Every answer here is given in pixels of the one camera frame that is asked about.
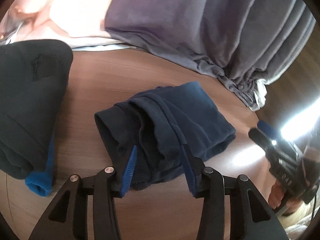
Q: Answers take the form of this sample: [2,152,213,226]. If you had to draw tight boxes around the navy blue pants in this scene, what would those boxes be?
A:
[94,81,236,190]

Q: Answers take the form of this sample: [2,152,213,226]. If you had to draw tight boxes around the beige sleeve forearm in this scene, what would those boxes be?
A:
[278,201,314,239]

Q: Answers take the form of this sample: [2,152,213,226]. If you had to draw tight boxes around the person right hand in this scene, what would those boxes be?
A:
[268,180,303,216]

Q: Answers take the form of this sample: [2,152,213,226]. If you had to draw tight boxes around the white sheer curtain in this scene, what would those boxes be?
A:
[250,79,267,112]

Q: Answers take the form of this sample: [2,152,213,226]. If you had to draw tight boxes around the bright blue folded garment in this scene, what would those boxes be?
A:
[24,133,55,197]

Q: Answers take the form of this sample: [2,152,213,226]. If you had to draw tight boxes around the grey purple hanging curtain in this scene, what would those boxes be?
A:
[105,0,316,108]

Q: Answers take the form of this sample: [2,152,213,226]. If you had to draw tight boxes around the black folded garment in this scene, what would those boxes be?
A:
[1,40,73,180]

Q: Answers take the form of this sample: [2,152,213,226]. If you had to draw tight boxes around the white pink bedding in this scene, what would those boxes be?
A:
[1,0,126,51]

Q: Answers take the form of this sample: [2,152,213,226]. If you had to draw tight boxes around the black camera cable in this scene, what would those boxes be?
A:
[310,192,320,222]

